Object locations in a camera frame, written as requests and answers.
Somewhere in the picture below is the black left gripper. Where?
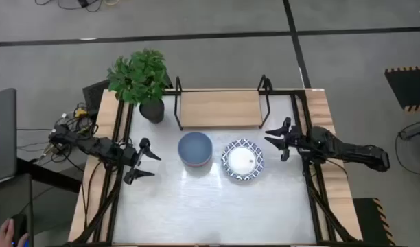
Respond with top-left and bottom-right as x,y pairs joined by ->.
122,137 -> 162,185

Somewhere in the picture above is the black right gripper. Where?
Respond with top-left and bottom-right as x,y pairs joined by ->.
264,118 -> 309,162

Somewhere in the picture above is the blue white patterned bowl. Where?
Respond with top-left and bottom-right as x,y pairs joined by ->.
221,138 -> 265,182

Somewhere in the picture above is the pink plastic bowl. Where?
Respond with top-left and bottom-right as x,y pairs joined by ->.
180,158 -> 211,169

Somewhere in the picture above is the blue plastic bowl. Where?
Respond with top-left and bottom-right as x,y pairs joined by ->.
177,131 -> 213,165

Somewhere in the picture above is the black plant pot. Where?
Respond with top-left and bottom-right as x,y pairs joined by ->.
139,97 -> 165,124

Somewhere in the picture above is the black perforated box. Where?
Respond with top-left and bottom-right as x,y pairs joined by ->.
82,79 -> 110,121

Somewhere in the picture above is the green leafy artificial plant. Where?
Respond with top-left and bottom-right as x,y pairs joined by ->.
106,47 -> 170,106

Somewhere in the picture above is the black side desk beam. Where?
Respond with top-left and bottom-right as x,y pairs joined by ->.
16,156 -> 83,193

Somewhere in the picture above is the black mat with hazard stripes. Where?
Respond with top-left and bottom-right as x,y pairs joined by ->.
353,197 -> 396,247
384,65 -> 420,113

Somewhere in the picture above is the black computer mouse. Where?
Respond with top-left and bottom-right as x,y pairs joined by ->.
11,213 -> 28,246

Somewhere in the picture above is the grey laptop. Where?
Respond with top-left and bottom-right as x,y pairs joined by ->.
0,88 -> 18,185

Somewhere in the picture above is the dark grey mouse pad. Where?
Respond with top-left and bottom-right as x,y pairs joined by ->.
0,173 -> 34,247

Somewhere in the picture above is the person's hand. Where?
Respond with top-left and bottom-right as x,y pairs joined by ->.
0,218 -> 30,247

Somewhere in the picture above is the wooden shelf with black frame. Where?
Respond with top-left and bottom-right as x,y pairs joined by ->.
174,74 -> 275,132

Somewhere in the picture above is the black aluminium table frame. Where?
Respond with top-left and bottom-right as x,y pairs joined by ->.
64,88 -> 360,247

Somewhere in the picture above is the black cable tangle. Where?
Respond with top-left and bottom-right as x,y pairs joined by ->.
16,102 -> 98,164

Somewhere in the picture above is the black floor cable loop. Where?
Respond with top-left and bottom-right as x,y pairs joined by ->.
395,120 -> 420,176

